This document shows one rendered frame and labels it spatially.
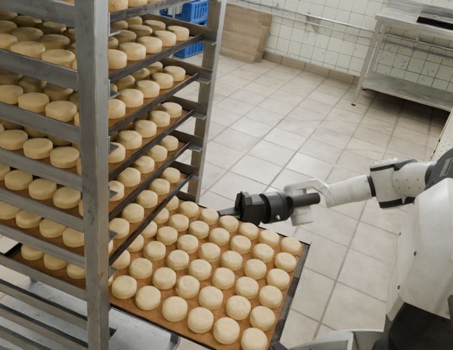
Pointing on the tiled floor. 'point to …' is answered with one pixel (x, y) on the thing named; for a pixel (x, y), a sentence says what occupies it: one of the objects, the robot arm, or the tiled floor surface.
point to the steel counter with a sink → (406, 10)
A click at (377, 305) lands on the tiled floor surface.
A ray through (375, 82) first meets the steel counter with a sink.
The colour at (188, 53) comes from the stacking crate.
